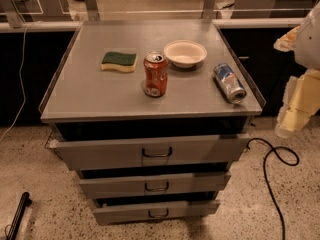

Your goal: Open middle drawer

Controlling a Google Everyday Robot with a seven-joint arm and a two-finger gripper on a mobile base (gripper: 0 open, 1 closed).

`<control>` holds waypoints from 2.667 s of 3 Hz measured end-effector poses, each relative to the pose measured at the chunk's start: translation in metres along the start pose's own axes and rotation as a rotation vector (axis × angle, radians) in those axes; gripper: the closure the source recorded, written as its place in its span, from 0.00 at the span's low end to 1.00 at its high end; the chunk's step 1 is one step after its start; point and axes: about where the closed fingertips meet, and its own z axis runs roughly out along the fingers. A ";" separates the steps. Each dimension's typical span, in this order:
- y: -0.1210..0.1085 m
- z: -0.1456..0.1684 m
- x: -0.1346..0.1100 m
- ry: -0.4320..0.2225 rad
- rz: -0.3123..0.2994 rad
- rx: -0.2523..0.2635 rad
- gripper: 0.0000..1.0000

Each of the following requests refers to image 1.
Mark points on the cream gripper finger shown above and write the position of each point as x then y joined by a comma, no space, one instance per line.
301,101
287,42

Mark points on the grey drawer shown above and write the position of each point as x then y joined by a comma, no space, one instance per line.
133,186
154,211
147,152

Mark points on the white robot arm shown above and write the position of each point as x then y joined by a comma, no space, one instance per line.
307,49

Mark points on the grey top drawer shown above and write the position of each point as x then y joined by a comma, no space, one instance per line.
147,152

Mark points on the grey drawer cabinet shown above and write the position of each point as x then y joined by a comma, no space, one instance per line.
85,103

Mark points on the grey bottom drawer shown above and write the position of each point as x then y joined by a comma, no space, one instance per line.
154,211

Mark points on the blue silver can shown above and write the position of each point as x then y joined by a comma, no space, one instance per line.
229,83

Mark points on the white bowl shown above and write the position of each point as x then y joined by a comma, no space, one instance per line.
185,53

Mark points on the orange soda can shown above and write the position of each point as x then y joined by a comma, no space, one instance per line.
156,74

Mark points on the green yellow sponge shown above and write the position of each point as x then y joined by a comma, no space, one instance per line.
123,62

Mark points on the metal railing with posts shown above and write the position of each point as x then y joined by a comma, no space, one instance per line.
227,13

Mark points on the black bar on floor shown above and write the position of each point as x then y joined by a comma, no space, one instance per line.
12,229

